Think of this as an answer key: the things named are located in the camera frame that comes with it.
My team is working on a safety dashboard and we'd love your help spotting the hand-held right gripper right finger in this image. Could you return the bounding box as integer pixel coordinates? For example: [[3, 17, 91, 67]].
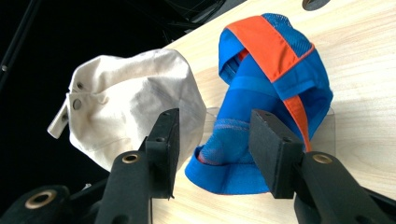
[[247, 108, 394, 224]]

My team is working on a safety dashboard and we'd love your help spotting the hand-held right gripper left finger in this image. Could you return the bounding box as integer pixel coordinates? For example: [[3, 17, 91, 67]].
[[94, 107, 181, 224]]

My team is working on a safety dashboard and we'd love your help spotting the white cap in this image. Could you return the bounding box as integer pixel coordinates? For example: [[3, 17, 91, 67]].
[[46, 48, 208, 173]]

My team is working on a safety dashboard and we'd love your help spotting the blue and orange cap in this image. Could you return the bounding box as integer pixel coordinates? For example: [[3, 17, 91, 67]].
[[184, 12, 334, 195]]

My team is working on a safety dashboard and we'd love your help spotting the black table grommet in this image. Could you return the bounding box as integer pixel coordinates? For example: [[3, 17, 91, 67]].
[[302, 0, 332, 12]]

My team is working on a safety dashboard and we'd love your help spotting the black metal stand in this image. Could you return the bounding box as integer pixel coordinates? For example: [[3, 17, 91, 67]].
[[0, 0, 43, 90]]

